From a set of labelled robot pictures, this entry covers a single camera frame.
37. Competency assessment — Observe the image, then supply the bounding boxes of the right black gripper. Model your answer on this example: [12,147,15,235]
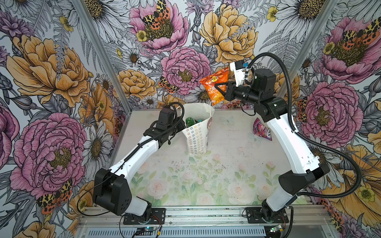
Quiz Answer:
[215,80,263,105]

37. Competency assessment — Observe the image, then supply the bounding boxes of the orange red snack packet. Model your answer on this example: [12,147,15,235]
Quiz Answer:
[200,68,229,106]

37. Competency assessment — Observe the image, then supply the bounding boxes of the green yellow snack packet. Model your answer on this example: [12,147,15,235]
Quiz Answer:
[186,117,197,128]

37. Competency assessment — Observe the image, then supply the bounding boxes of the white patterned paper bag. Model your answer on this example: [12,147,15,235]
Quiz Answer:
[182,103,215,155]

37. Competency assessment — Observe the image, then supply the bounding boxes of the pink purple snack packet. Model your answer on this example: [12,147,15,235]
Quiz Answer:
[253,118,272,141]

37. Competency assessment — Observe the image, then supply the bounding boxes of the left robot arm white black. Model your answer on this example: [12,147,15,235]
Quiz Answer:
[92,117,185,223]

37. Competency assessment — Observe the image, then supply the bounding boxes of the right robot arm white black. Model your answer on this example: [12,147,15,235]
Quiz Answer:
[215,82,329,222]

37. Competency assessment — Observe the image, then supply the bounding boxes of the green circuit board left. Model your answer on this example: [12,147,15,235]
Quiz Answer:
[136,227,156,235]

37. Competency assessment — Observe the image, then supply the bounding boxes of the green circuit board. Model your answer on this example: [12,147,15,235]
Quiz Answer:
[269,225,283,233]
[136,227,156,235]

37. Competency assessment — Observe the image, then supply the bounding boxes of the green circuit board right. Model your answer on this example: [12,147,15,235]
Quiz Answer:
[269,225,283,233]

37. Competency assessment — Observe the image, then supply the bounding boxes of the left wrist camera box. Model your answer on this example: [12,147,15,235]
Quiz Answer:
[156,108,176,130]

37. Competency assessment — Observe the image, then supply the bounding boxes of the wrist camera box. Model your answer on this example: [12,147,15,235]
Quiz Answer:
[230,60,277,93]
[156,108,176,130]

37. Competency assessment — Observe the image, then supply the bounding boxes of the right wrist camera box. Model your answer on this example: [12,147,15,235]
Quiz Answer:
[230,60,277,93]

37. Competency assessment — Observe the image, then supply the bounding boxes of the left black cable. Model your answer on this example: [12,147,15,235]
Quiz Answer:
[76,102,185,217]

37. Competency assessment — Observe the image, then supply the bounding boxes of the right black corrugated cable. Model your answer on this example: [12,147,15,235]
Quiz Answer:
[248,52,362,199]

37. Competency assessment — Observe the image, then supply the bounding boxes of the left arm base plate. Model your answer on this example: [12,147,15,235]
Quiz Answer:
[123,208,166,225]

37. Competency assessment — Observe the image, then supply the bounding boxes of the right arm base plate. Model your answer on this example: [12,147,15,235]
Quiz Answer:
[242,207,289,224]

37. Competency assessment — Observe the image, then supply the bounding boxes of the aluminium front rail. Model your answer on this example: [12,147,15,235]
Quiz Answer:
[75,205,340,238]

